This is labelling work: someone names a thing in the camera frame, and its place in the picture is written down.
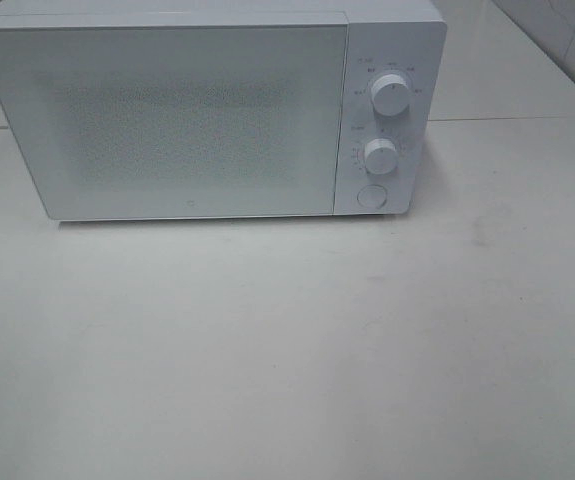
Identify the white microwave oven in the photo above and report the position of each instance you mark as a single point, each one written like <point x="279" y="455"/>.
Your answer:
<point x="381" y="37"/>

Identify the white microwave door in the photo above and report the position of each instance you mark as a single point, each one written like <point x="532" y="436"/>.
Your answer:
<point x="160" y="123"/>

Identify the round white door button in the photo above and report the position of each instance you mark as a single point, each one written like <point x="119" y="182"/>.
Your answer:
<point x="372" y="197"/>

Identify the white microwave knob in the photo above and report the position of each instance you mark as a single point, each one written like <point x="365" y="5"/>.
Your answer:
<point x="380" y="156"/>
<point x="390" y="94"/>

